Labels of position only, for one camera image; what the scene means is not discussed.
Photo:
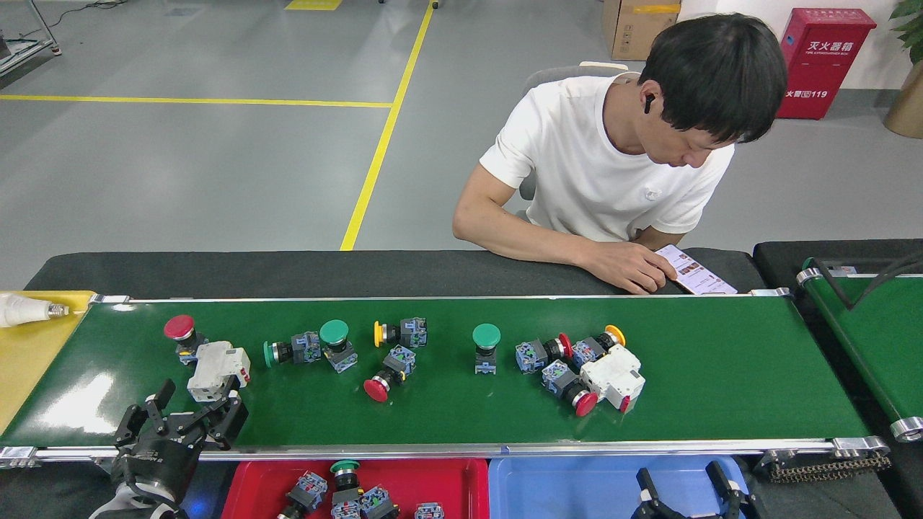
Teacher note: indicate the yellow plastic tray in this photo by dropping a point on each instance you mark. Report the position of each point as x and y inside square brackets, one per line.
[29, 360]

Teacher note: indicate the white circuit breaker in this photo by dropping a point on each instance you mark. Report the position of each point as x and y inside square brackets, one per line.
[216, 367]
[613, 378]

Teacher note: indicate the red plastic tray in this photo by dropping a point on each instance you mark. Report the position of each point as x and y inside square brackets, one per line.
[461, 490]

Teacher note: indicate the long green conveyor belt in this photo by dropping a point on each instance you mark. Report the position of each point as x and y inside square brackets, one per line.
[721, 375]

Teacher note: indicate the red fire extinguisher box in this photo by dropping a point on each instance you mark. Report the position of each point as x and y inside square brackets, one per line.
[826, 65]

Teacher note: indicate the person's right hand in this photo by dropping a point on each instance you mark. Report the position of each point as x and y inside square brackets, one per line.
[624, 265]

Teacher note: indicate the person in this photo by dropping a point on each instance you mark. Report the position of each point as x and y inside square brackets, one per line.
[591, 173]

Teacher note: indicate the green mushroom push button switch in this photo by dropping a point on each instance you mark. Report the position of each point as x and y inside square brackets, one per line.
[334, 331]
[486, 335]

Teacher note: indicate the white light bulb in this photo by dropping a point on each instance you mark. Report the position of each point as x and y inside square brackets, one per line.
[21, 310]

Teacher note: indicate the metal cart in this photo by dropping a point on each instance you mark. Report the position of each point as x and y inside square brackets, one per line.
[25, 50]

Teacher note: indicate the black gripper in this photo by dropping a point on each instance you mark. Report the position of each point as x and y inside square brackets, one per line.
[159, 465]

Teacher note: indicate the potted plant gold pot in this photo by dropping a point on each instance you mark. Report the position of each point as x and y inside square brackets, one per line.
[908, 108]

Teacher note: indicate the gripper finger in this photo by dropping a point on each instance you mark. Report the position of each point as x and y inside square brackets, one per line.
[652, 508]
[735, 504]

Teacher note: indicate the blue plastic tray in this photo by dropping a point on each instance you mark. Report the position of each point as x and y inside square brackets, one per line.
[562, 490]

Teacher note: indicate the smartphone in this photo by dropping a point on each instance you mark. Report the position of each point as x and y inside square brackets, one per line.
[703, 277]

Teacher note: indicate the black earbud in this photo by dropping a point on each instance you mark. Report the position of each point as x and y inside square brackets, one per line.
[649, 103]

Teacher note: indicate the person's right forearm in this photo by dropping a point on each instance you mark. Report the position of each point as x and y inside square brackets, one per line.
[519, 245]

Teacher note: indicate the short green conveyor belt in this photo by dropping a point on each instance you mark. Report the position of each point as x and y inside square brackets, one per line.
[883, 339]

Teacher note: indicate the person's left forearm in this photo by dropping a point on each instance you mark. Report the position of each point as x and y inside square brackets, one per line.
[660, 238]

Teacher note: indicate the yellow push button switch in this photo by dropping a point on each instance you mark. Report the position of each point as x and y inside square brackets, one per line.
[412, 331]
[588, 351]

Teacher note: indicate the red mushroom push button switch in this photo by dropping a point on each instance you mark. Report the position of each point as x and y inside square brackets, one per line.
[179, 326]

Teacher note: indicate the cardboard box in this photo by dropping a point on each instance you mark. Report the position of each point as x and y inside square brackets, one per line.
[638, 29]

